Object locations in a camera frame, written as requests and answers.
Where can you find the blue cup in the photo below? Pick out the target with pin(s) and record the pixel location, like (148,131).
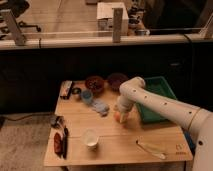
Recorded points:
(87,96)

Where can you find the green plastic tray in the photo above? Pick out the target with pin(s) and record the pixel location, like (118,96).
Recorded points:
(157,86)

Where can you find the orange apple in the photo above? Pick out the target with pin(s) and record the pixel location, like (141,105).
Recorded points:
(117,116)

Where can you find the wooden post middle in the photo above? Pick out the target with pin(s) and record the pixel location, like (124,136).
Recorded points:
(117,24)

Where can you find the light blue cloth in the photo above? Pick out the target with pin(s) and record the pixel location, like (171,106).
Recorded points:
(100,107)

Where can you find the purple bowl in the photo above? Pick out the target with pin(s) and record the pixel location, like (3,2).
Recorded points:
(115,80)

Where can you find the small metal clip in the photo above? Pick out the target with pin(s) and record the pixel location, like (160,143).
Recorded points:
(57,121)

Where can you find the yellow banana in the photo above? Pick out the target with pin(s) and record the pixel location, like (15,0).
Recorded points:
(152,149)

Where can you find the red bowl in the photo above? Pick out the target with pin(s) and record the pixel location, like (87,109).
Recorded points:
(95,84)

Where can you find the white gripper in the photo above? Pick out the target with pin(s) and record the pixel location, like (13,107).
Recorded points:
(124,105)

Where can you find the white paper cup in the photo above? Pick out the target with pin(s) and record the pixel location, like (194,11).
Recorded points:
(90,139)

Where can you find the black white box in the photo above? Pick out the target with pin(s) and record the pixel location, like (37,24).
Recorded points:
(66,88)

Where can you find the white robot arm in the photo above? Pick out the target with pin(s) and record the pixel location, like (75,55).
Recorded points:
(196,120)

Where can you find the white cardboard box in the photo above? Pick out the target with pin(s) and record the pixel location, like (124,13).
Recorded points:
(105,12)

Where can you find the wooden post left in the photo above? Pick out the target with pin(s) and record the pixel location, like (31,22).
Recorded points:
(13,27)

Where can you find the small dark round jar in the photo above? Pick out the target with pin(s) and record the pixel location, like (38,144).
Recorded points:
(76,92)

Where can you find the black marker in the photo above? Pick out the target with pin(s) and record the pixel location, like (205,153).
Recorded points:
(65,140)

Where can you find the office chair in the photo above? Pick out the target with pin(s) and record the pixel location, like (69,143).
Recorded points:
(18,7)

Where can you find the wooden post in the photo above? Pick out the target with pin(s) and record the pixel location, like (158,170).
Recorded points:
(117,24)
(13,27)

